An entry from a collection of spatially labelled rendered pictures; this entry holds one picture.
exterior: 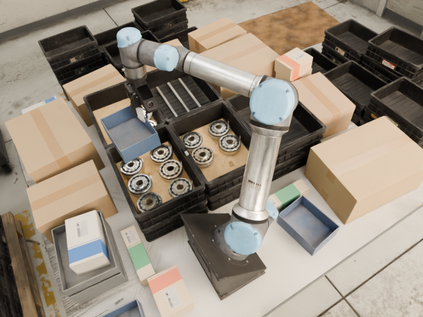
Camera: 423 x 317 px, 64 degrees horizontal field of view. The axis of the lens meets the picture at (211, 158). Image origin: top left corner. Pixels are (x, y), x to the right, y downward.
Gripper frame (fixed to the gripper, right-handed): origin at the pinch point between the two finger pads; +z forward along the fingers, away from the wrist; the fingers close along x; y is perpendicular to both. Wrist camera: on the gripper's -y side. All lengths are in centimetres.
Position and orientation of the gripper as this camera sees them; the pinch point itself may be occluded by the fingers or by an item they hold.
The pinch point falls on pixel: (146, 120)
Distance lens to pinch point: 132.9
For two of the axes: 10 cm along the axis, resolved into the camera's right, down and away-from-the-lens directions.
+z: -0.1, 6.5, 7.6
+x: -8.7, 3.7, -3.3
